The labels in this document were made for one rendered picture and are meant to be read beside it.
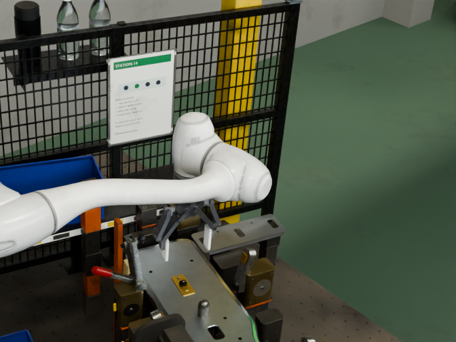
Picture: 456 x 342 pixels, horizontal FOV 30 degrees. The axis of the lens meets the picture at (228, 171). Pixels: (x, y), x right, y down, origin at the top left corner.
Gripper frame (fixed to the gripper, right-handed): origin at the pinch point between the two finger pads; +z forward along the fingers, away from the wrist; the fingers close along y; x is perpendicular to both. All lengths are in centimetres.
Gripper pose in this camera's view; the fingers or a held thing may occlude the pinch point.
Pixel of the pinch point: (186, 248)
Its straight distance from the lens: 230.4
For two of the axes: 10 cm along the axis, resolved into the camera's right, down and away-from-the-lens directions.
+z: -0.8, 8.3, 5.5
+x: -4.6, -5.2, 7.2
